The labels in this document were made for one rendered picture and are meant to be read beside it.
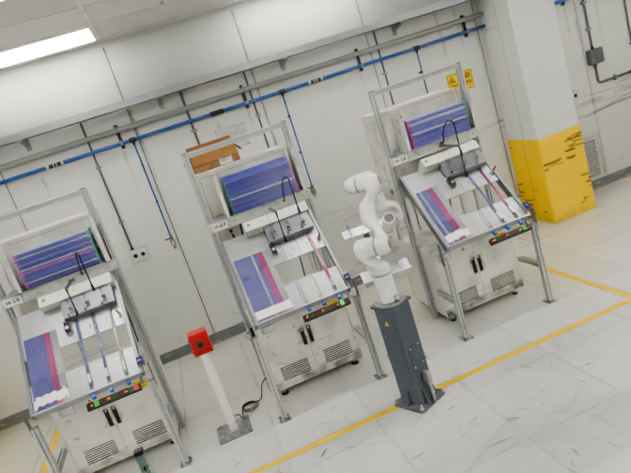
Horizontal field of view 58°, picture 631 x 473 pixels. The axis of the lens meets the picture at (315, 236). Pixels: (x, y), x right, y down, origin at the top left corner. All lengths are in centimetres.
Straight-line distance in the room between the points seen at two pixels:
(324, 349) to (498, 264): 154
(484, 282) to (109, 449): 302
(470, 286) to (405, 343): 127
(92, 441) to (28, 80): 308
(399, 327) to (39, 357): 230
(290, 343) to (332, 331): 33
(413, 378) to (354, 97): 316
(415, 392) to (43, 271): 254
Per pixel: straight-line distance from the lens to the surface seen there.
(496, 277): 478
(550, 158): 631
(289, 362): 430
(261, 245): 411
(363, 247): 339
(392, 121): 459
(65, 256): 416
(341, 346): 437
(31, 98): 566
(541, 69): 626
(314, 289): 391
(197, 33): 565
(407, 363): 361
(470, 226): 429
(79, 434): 440
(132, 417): 434
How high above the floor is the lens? 203
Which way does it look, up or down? 14 degrees down
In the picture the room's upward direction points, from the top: 18 degrees counter-clockwise
